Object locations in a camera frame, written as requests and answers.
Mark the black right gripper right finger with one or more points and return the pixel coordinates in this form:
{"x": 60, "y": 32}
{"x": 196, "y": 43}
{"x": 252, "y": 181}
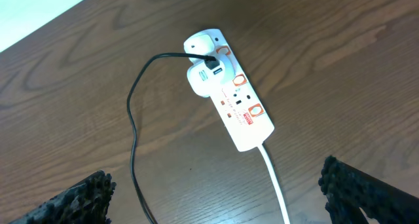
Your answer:
{"x": 354, "y": 196}

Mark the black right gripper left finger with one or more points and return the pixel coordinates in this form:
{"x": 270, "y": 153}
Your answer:
{"x": 86, "y": 202}

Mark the white USB charger adapter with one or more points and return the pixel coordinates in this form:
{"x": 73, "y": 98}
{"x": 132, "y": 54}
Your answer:
{"x": 206, "y": 76}

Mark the white power strip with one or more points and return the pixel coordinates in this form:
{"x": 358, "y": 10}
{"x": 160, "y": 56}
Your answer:
{"x": 237, "y": 103}

